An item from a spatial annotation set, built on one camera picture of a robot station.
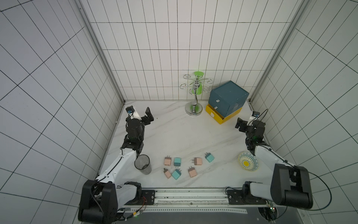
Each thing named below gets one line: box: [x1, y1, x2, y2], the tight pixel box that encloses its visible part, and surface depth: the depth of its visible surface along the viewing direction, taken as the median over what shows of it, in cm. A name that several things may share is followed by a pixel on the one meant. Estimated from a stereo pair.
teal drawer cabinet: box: [208, 80, 250, 119], surface depth 100 cm
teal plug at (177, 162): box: [173, 157, 182, 169], surface depth 87 cm
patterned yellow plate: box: [237, 150, 260, 172], surface depth 86 cm
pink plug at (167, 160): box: [164, 154, 172, 166], surface depth 87 cm
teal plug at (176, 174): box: [171, 168, 182, 181], surface depth 81 cm
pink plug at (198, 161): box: [191, 157, 203, 166], surface depth 86 cm
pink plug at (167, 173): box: [163, 168, 172, 179], surface depth 80 cm
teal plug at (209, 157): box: [204, 152, 215, 163], surface depth 88 cm
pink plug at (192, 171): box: [187, 165, 198, 178], surface depth 83 cm
